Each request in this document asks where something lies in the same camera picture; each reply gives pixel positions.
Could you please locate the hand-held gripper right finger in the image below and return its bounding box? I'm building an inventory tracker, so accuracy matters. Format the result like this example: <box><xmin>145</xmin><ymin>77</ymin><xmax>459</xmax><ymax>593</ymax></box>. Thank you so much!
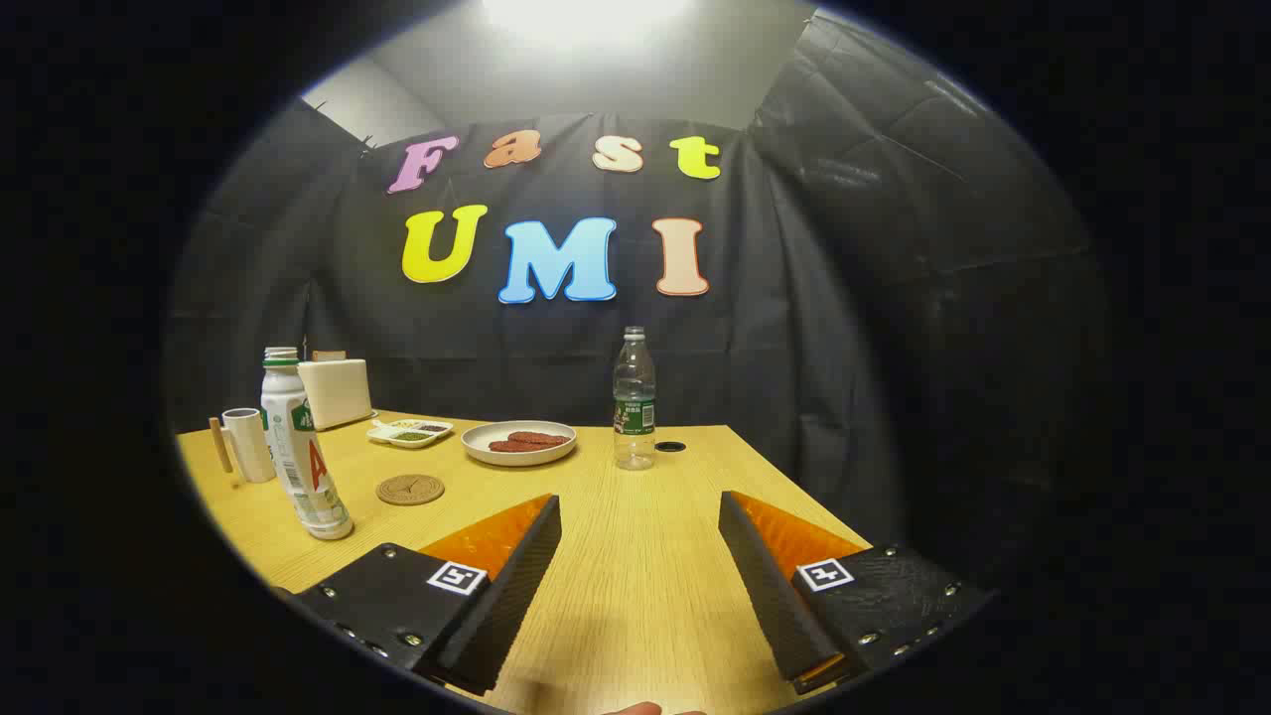
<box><xmin>717</xmin><ymin>490</ymin><xmax>994</xmax><ymax>696</ymax></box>

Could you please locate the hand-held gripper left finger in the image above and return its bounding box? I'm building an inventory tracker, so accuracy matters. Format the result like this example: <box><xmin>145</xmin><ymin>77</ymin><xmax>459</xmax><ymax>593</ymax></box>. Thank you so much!
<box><xmin>288</xmin><ymin>494</ymin><xmax>563</xmax><ymax>698</ymax></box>

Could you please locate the round cork coaster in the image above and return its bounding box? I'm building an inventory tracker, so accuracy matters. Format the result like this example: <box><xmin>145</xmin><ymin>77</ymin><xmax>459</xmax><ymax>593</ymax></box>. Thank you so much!
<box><xmin>376</xmin><ymin>474</ymin><xmax>446</xmax><ymax>506</ymax></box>

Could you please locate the white juice bottle green label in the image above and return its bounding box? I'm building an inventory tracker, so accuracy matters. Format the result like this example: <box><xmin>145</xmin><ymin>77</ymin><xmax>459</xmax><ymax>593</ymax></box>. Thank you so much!
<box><xmin>260</xmin><ymin>347</ymin><xmax>354</xmax><ymax>541</ymax></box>

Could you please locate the white cup with wooden handle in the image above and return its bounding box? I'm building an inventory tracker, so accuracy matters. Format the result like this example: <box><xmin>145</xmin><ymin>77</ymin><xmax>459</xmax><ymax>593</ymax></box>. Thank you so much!
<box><xmin>209</xmin><ymin>407</ymin><xmax>279</xmax><ymax>485</ymax></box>

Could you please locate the clear plastic water bottle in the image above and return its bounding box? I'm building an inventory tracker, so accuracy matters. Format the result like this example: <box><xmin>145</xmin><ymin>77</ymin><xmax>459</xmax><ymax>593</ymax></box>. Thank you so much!
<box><xmin>613</xmin><ymin>326</ymin><xmax>657</xmax><ymax>471</ymax></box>

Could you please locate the wooden table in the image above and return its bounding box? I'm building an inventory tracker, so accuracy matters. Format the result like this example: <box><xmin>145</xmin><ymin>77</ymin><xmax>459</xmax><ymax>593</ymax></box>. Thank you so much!
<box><xmin>176</xmin><ymin>410</ymin><xmax>875</xmax><ymax>715</ymax></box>

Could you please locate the white round plate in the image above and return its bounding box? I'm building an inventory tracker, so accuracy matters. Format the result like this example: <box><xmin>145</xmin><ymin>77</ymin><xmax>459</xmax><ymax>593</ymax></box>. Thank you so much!
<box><xmin>461</xmin><ymin>420</ymin><xmax>578</xmax><ymax>468</ymax></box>

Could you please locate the white divided dish with beans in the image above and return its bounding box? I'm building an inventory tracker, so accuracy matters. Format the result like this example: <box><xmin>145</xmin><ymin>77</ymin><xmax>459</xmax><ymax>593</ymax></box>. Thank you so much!
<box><xmin>366</xmin><ymin>418</ymin><xmax>454</xmax><ymax>450</ymax></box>

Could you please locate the black backdrop cloth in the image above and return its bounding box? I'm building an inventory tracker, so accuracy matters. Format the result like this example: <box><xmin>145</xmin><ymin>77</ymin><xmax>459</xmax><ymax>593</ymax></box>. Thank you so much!
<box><xmin>164</xmin><ymin>10</ymin><xmax>1108</xmax><ymax>587</ymax></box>

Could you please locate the cream toaster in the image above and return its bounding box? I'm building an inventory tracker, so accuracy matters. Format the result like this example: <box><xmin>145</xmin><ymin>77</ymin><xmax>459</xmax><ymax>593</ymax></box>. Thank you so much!
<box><xmin>298</xmin><ymin>358</ymin><xmax>376</xmax><ymax>431</ymax></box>

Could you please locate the ceiling light panel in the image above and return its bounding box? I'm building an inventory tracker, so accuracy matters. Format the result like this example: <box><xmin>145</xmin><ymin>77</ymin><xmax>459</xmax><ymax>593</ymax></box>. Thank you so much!
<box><xmin>482</xmin><ymin>0</ymin><xmax>696</xmax><ymax>46</ymax></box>

